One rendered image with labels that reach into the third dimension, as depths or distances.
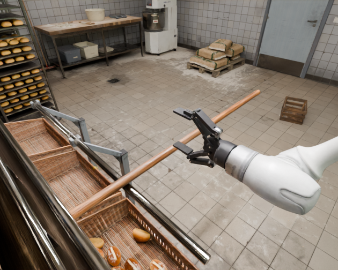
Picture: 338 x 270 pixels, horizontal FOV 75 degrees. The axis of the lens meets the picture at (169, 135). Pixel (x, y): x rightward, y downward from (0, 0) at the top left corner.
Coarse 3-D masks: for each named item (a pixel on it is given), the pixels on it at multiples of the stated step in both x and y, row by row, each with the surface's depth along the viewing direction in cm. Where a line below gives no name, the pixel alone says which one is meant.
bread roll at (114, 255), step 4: (112, 248) 110; (116, 248) 111; (108, 252) 108; (112, 252) 107; (116, 252) 108; (120, 252) 111; (108, 256) 107; (112, 256) 106; (116, 256) 107; (120, 256) 109; (108, 260) 107; (112, 260) 106; (116, 260) 106; (120, 260) 108; (112, 264) 106; (116, 264) 106
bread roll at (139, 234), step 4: (136, 228) 119; (136, 232) 115; (140, 232) 115; (144, 232) 115; (148, 232) 118; (136, 236) 115; (140, 236) 114; (144, 236) 114; (148, 236) 115; (136, 240) 116; (140, 240) 114; (144, 240) 114
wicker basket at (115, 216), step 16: (112, 208) 118; (128, 208) 128; (80, 224) 106; (96, 224) 114; (112, 224) 124; (128, 224) 126; (144, 224) 119; (128, 240) 118; (128, 256) 111; (144, 256) 112; (160, 256) 111
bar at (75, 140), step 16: (48, 112) 112; (64, 128) 101; (80, 128) 150; (80, 144) 91; (96, 160) 84; (128, 160) 125; (112, 176) 78; (128, 192) 72; (144, 208) 68; (160, 224) 64; (176, 224) 63; (192, 240) 59; (208, 256) 55
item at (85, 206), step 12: (252, 96) 122; (228, 108) 110; (216, 120) 102; (192, 132) 93; (156, 156) 80; (144, 168) 76; (120, 180) 71; (132, 180) 74; (108, 192) 68; (84, 204) 64; (96, 204) 66
